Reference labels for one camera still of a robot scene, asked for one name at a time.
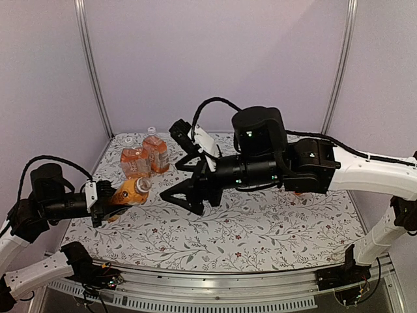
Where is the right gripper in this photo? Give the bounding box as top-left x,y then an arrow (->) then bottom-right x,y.
160,150 -> 279,213

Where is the small orange black bottle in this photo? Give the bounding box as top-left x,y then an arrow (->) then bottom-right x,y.
109,177 -> 152,205

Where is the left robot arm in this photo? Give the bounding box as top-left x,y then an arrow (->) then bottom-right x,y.
1,163 -> 128,312

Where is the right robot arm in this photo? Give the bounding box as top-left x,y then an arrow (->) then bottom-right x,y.
160,106 -> 416,290

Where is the floral patterned table mat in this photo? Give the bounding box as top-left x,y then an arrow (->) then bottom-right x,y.
61,131 -> 371,273

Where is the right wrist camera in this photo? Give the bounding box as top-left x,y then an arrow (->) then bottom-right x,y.
168,119 -> 222,172

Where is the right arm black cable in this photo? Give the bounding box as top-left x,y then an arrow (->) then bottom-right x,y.
192,97 -> 244,138

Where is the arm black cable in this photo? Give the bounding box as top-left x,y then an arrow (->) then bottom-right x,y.
16,155 -> 95,203
192,97 -> 244,138

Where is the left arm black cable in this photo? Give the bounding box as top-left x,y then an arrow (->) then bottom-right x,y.
16,155 -> 95,203

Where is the front aluminium rail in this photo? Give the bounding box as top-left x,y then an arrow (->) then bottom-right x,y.
29,256 -> 407,312

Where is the right aluminium frame post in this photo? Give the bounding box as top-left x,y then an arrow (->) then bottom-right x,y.
321,0 -> 358,135

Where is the aluminium frame post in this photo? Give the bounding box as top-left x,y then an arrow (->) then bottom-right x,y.
321,0 -> 358,135
74,0 -> 114,139

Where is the left aluminium frame post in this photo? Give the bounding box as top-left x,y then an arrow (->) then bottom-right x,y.
74,0 -> 114,139

